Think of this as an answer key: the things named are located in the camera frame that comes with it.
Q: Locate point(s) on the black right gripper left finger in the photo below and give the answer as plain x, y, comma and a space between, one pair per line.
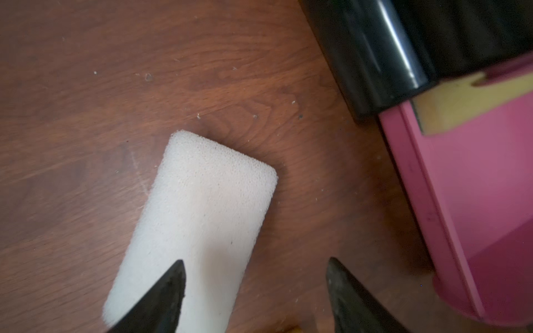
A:
159, 309

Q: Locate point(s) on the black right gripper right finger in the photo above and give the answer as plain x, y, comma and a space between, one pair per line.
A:
354, 308

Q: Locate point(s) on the white pink foam sponge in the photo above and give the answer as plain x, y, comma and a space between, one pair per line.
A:
206, 207

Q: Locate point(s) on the black drawer cabinet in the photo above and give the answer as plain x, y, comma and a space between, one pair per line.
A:
382, 53

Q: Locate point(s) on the yellow sponge in drawer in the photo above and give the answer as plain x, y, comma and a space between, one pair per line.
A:
455, 102

